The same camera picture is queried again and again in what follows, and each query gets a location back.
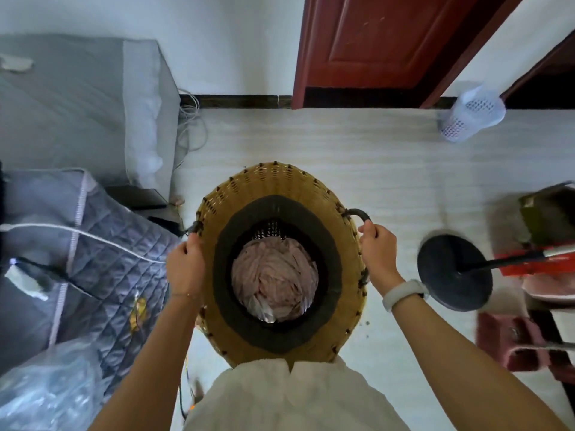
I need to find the red wooden door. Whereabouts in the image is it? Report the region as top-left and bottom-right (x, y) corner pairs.
(292, 0), (482, 109)

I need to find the white cable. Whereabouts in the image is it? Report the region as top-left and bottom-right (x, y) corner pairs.
(0, 222), (167, 265)

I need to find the dark red door frame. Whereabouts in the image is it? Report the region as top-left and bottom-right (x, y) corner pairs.
(500, 30), (575, 111)
(419, 0), (527, 109)

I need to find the woven bamboo basket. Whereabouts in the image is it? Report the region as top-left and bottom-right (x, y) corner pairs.
(186, 162), (373, 368)

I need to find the person's right forearm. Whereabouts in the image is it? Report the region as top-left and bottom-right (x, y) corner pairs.
(390, 292), (572, 431)

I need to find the black round base stand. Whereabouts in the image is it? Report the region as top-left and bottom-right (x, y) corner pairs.
(416, 234), (575, 313)

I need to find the dark green object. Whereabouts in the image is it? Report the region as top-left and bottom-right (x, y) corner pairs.
(518, 181), (575, 248)

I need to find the person's white shirt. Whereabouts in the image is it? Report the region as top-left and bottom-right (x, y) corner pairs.
(183, 356), (410, 431)

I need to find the grey mattress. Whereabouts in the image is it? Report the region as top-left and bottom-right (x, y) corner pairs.
(0, 33), (181, 203)

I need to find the clear plastic bag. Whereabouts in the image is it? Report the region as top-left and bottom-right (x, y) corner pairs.
(0, 340), (107, 431)

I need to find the bundle of white wall cables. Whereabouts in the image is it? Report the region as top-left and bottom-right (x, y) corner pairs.
(172, 89), (208, 172)

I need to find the grey quilted bag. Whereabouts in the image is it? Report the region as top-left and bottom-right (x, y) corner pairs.
(0, 168), (183, 400)

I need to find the person's left hand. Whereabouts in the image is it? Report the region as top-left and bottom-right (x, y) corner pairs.
(166, 233), (207, 306)

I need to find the white wristband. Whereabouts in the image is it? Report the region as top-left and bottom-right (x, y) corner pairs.
(382, 279), (430, 313)

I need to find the pink plastic stool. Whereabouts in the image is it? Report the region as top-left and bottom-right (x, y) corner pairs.
(476, 309), (575, 386)

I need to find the white padded bedding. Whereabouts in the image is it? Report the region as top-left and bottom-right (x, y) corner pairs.
(122, 39), (164, 190)

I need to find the white charger adapter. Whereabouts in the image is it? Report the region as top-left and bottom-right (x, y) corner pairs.
(4, 257), (51, 302)

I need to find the person's left forearm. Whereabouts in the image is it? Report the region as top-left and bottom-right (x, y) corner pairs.
(89, 292), (205, 431)

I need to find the red box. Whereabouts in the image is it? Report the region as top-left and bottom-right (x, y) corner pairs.
(493, 242), (575, 277)

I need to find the small white cloth piece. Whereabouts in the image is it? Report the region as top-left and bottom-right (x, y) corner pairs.
(0, 55), (35, 73)

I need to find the pink cloth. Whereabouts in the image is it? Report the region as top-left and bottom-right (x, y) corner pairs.
(231, 238), (320, 324)

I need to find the person's right hand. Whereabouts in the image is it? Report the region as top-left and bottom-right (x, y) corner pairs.
(358, 220), (406, 297)

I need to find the white plastic mesh bin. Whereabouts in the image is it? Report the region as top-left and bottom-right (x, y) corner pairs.
(439, 83), (507, 143)

